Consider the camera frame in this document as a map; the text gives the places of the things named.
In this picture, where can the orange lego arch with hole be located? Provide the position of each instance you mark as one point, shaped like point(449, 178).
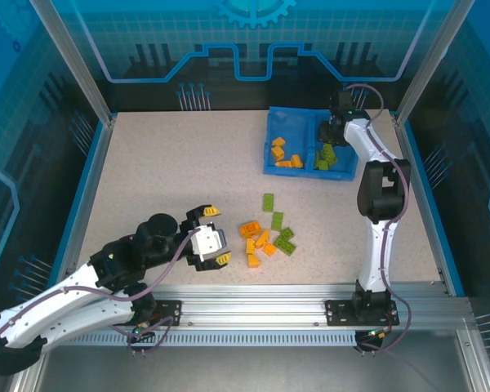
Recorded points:
point(250, 228)

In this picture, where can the orange lego slope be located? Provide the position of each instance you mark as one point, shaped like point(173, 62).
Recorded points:
point(262, 237)

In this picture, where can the green lego plate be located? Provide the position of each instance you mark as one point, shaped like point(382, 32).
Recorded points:
point(268, 202)
point(277, 220)

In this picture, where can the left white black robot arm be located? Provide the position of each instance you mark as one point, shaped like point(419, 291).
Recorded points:
point(45, 318)

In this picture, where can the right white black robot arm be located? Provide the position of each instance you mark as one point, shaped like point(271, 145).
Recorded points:
point(375, 253)

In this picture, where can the blue two-compartment bin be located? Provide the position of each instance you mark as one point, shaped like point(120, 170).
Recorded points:
point(288, 122)

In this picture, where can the small circuit board with LED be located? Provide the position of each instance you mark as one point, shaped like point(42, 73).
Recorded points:
point(138, 331)
point(376, 334)

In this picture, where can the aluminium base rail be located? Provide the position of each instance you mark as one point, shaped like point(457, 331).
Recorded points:
point(249, 306)

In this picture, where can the blue silver side rail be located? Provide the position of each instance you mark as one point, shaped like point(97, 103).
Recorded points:
point(85, 196)
point(424, 196)

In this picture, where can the aluminium frame post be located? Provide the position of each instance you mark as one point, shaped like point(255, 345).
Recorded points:
point(74, 61)
point(428, 61)

